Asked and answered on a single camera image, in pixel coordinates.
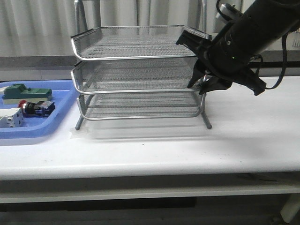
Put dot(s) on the white circuit breaker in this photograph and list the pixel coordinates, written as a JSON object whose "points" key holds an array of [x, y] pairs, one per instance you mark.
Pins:
{"points": [[11, 118]]}

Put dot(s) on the red emergency stop push button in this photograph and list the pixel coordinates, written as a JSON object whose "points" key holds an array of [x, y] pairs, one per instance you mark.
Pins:
{"points": [[41, 109]]}

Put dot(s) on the grey stone counter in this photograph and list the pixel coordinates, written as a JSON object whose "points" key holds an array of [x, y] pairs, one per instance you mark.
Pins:
{"points": [[271, 59]]}

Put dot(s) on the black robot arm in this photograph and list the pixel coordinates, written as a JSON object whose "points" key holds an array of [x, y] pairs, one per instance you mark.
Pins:
{"points": [[226, 58]]}

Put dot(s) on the silver mesh tray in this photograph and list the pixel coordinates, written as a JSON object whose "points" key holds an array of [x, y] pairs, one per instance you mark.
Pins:
{"points": [[132, 42], [140, 75], [119, 106]]}

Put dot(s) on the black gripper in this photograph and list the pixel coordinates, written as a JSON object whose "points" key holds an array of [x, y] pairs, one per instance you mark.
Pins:
{"points": [[220, 80]]}

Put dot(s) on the blue plastic tray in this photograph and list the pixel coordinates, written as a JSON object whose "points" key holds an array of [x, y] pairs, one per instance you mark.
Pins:
{"points": [[63, 96]]}

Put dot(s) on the silver rack frame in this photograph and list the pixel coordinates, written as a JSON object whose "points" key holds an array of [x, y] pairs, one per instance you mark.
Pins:
{"points": [[80, 17]]}

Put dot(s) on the green and beige electrical module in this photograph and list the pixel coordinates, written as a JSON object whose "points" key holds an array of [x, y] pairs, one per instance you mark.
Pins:
{"points": [[15, 93]]}

